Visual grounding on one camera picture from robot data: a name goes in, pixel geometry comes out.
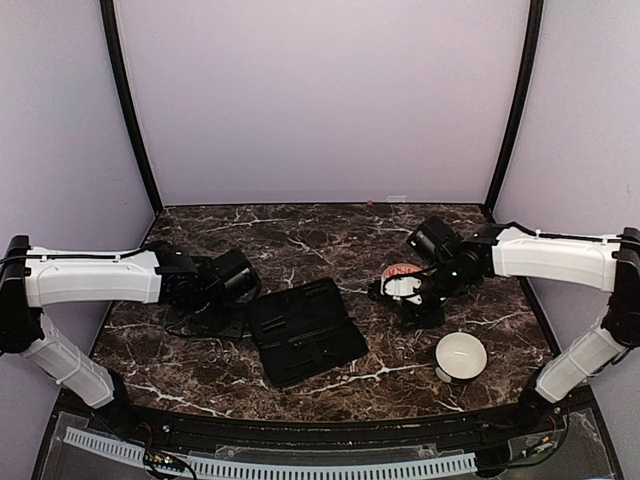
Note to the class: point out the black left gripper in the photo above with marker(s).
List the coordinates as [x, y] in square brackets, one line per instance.
[234, 330]

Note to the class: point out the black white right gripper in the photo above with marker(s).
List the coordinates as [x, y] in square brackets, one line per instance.
[423, 318]

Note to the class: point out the silver scissors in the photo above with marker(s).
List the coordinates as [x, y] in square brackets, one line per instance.
[219, 355]
[407, 343]

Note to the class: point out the black zippered tool case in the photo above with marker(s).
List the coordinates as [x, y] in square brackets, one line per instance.
[304, 331]

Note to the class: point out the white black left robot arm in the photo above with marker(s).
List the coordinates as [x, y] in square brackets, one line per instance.
[207, 290]

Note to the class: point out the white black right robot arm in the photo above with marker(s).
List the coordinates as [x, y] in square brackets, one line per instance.
[601, 270]

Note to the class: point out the red patterned white bowl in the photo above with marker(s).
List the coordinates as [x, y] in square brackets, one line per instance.
[399, 269]

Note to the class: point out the blue white bowl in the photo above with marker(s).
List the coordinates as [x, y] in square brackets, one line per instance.
[459, 358]

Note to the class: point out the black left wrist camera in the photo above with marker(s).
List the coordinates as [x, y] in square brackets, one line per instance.
[236, 275]

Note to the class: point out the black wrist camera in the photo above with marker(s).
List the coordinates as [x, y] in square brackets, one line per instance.
[236, 275]
[434, 241]

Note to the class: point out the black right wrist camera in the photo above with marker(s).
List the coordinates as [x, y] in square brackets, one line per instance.
[434, 241]

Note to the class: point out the black front table rail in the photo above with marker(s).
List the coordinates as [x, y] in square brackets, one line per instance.
[482, 429]

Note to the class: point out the white slotted cable duct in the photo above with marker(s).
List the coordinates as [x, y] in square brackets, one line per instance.
[244, 463]

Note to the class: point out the black left frame post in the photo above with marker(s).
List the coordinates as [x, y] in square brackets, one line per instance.
[126, 101]

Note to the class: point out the black frame post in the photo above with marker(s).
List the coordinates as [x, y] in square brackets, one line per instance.
[521, 89]
[126, 101]

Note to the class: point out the black right frame post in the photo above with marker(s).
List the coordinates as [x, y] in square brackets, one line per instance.
[521, 89]

